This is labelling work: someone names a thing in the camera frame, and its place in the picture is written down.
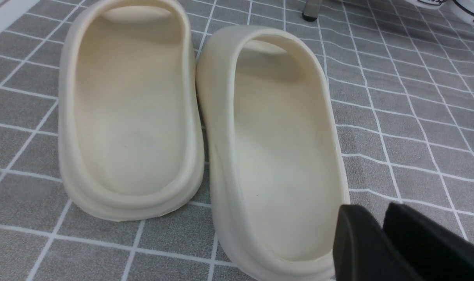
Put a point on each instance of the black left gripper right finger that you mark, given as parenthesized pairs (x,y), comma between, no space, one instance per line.
(433,251)

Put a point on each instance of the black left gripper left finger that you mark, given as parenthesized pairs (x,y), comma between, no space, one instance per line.
(362,252)

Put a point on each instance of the silver metal shoe rack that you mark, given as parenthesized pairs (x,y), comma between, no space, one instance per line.
(311,10)

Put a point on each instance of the right cream foam slipper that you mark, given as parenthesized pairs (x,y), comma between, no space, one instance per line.
(277,176)

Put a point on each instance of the cream foam slipper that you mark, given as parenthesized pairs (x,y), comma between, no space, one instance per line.
(129,135)
(277,176)

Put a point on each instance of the grey checkered floor mat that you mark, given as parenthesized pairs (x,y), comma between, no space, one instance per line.
(401,81)

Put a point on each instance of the right black canvas sneaker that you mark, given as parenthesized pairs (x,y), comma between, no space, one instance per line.
(463,9)

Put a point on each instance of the black canvas sneaker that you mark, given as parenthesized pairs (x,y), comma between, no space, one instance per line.
(463,9)
(428,4)

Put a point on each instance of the left black canvas sneaker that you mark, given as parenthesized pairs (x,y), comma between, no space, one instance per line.
(428,4)

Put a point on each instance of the left cream foam slipper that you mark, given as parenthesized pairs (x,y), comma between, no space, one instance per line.
(129,135)

